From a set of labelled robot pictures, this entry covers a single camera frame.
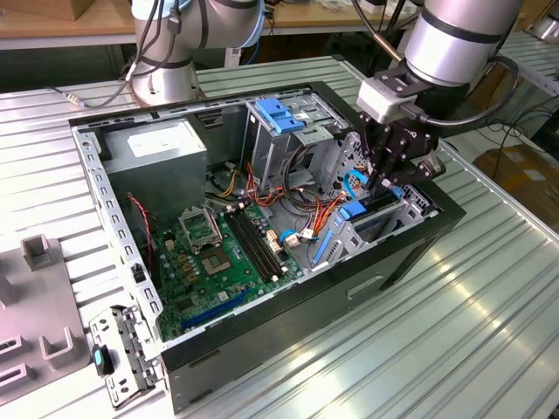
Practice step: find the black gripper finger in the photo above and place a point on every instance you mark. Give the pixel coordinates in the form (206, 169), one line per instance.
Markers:
(419, 172)
(375, 144)

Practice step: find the hard disk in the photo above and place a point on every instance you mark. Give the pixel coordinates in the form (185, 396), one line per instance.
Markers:
(351, 211)

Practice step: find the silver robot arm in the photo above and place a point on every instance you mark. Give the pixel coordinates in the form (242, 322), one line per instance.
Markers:
(454, 48)

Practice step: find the grey metal disk bay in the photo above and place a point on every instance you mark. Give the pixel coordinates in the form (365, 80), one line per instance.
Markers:
(345, 244)

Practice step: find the blue plastic drive latch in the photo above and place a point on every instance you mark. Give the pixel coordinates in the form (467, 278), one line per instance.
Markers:
(275, 114)

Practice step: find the flat cardboard box with label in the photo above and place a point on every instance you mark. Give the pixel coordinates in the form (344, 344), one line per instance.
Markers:
(524, 183)

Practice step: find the grey optical drive cage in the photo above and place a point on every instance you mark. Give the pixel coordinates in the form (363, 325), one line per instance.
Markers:
(266, 153)

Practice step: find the long wooden workbench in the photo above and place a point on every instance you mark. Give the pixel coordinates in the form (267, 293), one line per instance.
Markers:
(332, 17)

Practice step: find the small white box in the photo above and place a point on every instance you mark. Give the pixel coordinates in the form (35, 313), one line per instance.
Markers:
(373, 5)

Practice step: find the metal slat side table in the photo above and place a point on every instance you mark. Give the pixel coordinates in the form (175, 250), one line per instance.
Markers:
(537, 61)

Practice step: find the black RAM slot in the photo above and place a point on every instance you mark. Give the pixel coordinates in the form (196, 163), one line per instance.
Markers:
(250, 246)
(262, 246)

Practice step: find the silver metal cylinder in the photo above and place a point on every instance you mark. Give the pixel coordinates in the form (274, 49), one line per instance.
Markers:
(548, 28)

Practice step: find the black open PC case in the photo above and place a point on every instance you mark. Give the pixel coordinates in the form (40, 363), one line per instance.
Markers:
(305, 314)

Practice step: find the CPU socket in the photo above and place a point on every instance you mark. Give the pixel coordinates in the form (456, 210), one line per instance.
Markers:
(214, 264)

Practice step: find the grey power supply unit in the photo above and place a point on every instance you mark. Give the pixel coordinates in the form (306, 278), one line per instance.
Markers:
(157, 187)

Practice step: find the blue expansion slot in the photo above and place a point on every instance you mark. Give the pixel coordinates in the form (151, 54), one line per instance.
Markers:
(218, 307)

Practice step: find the green motherboard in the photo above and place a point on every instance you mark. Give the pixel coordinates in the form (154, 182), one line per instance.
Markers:
(205, 301)

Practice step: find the black case fan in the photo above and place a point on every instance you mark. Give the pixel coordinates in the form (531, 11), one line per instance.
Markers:
(140, 227)

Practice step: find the black case lock slider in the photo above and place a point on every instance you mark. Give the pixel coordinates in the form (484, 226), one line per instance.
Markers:
(138, 275)

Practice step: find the hinged metal slot retainer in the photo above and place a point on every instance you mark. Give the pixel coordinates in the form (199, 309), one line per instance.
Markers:
(124, 345)

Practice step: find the black latch with blue mark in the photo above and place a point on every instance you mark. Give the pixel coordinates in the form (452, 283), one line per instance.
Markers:
(101, 360)

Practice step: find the grey parts rack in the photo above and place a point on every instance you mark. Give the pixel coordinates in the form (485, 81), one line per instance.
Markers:
(39, 301)

